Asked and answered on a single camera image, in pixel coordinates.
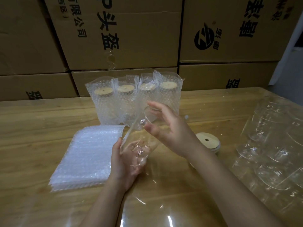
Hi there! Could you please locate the person's right forearm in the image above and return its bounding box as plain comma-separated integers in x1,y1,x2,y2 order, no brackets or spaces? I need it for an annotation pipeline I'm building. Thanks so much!
183,142,285,227

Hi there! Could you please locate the round wooden lid with hole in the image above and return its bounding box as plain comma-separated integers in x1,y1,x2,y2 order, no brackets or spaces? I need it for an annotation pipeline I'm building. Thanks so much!
196,132,221,154

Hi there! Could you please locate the person's right hand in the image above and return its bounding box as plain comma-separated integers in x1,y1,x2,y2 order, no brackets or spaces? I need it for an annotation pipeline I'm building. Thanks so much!
144,101,202,159

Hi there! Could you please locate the stack of bubble wrap bags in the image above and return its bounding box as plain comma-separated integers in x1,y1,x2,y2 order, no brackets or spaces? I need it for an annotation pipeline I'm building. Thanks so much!
48,124,125,192

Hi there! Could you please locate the group of clear glass cups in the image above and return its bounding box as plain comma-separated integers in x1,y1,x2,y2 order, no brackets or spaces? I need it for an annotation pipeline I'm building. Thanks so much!
233,95,303,212

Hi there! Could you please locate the white panel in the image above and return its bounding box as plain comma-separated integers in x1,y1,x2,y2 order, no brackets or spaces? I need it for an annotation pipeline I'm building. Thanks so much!
268,18,303,86

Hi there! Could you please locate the tall clear glass tumbler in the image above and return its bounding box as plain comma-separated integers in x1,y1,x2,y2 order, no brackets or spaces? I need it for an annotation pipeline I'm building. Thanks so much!
119,105,172,167

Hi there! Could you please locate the bubble-wrapped glass jar wooden lid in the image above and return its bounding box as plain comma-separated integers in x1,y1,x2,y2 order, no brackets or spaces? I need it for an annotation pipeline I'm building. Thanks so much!
113,75,140,127
85,76,119,126
137,72,162,123
153,70,185,116

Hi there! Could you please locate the stack of brown cardboard boxes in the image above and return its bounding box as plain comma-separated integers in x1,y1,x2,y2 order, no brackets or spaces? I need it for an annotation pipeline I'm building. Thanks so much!
0,0,303,102

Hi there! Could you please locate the person's left hand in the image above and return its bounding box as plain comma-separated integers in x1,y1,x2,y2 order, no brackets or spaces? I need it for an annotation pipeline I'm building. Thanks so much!
108,138,152,191

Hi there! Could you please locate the person's left forearm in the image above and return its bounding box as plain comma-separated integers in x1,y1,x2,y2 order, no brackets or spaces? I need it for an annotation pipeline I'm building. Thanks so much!
80,178,130,227

